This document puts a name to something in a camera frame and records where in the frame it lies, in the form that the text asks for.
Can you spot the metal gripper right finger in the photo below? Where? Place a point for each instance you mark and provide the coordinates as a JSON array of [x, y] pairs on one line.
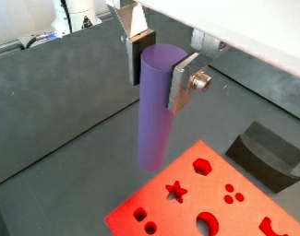
[[189, 72]]

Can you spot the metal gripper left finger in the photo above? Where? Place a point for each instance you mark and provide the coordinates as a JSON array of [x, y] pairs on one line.
[[137, 35]]

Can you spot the purple cylinder peg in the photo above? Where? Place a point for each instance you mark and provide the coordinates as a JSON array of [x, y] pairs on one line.
[[154, 117]]

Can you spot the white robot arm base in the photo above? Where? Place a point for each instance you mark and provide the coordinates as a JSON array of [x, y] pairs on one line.
[[74, 15]]

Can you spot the black curved holder block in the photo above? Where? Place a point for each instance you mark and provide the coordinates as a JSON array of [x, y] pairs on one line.
[[266, 156]]

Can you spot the red shape sorter block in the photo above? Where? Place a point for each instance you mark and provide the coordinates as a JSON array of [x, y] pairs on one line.
[[200, 197]]

